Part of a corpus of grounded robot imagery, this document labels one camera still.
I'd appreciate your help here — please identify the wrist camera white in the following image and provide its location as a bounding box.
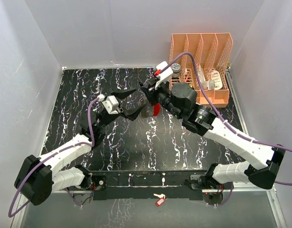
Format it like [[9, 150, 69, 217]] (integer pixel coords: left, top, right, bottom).
[[97, 94, 121, 114], [154, 61, 173, 90]]

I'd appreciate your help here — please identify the small jar with lid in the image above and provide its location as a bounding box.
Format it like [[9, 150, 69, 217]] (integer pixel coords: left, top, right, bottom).
[[171, 63, 181, 78]]

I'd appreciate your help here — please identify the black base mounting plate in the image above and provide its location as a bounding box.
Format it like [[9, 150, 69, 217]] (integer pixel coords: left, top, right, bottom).
[[90, 171, 234, 201]]

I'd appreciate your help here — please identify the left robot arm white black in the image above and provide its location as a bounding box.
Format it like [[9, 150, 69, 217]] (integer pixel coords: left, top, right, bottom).
[[14, 89, 145, 206]]

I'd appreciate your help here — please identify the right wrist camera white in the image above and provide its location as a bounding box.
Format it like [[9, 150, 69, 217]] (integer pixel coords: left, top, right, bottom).
[[154, 61, 173, 90]]

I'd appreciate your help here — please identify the red handled key organizer plate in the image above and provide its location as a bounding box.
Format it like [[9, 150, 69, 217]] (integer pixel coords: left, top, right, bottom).
[[152, 103, 160, 116]]

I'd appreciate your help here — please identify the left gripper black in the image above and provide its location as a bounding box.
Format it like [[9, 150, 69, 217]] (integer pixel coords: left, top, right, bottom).
[[97, 89, 145, 131]]

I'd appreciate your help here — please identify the orange file organizer rack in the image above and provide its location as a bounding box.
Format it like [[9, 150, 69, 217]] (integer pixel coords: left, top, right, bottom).
[[169, 33, 233, 108]]

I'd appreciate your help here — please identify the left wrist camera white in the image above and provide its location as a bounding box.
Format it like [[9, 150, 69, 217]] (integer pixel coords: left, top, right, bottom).
[[97, 94, 121, 114]]

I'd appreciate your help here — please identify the white labelled packet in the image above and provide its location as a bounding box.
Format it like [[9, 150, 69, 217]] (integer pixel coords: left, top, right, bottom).
[[198, 68, 223, 90]]

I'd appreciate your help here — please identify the red tag with key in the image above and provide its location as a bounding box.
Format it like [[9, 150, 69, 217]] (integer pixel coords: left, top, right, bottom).
[[153, 193, 166, 207]]

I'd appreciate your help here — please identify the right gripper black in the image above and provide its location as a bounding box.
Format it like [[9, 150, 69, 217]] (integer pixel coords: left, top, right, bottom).
[[141, 77, 184, 120]]

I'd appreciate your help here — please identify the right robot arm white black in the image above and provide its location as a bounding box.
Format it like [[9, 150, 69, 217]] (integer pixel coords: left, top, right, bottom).
[[140, 79, 285, 190]]

